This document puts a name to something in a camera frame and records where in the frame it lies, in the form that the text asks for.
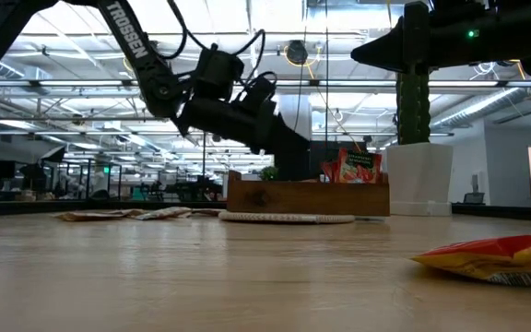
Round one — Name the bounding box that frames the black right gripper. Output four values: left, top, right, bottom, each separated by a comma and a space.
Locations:
350, 0, 521, 77

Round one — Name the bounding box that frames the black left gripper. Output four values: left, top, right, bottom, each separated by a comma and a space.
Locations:
174, 95, 313, 182

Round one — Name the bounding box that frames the red tea bag packet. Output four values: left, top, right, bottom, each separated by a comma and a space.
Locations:
336, 147, 384, 184
320, 160, 340, 184

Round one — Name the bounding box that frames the brown wooden tea box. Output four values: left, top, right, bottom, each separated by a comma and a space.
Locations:
226, 169, 391, 218

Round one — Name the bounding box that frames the orange tea bag packet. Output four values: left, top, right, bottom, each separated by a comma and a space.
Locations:
410, 231, 531, 289

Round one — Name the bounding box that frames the green cactus plant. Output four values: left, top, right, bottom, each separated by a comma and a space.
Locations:
396, 71, 432, 145

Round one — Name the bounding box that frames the white hexagonal planter pot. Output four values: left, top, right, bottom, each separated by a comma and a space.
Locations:
384, 142, 454, 217

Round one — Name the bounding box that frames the yellow hanging cable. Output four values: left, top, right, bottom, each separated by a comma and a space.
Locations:
307, 62, 364, 152

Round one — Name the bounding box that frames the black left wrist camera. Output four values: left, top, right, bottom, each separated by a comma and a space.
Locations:
241, 72, 279, 115

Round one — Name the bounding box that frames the black ceiling cable reel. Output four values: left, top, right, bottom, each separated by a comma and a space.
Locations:
286, 40, 309, 66

